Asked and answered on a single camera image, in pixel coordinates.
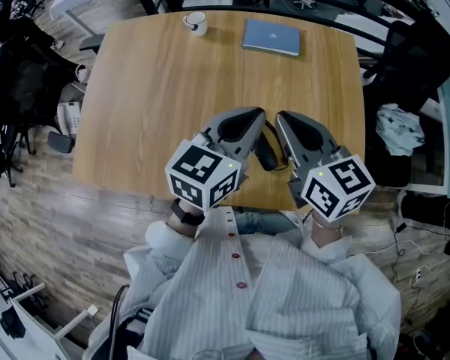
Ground white paper cup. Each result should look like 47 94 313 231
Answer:
74 63 92 85

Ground white frame table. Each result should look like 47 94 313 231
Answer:
0 282 99 360

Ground person's white striped shirt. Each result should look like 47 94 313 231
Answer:
84 206 402 360

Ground black wristwatch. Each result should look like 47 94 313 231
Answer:
170 199 206 226

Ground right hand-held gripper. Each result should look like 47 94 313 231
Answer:
276 110 376 223

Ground person's right forearm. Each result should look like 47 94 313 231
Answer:
310 211 345 248

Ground crumpled white cloth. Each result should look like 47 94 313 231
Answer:
375 103 425 157

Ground white mug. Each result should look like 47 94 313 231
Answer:
182 11 209 38

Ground gold bangle bracelet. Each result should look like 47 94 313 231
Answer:
312 215 344 233

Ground black floor cable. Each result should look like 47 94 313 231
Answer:
391 223 450 283

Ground black body cable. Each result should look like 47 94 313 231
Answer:
109 283 155 360

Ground black pouch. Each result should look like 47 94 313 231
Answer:
0 307 26 339

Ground white keypad telephone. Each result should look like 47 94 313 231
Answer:
55 101 83 137

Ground black bag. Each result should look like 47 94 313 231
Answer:
400 192 450 228

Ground white floor cable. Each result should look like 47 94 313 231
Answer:
361 238 442 257

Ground blue notebook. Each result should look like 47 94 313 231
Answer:
241 18 302 58

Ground person's left forearm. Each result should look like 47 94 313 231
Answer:
166 199 206 236

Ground white power plug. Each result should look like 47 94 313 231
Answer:
410 266 431 288

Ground person's blue jeans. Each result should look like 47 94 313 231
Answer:
234 210 297 236

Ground black mesh office chair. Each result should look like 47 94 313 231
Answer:
0 34 106 189
363 19 450 189

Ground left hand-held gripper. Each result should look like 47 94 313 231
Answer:
164 106 267 210

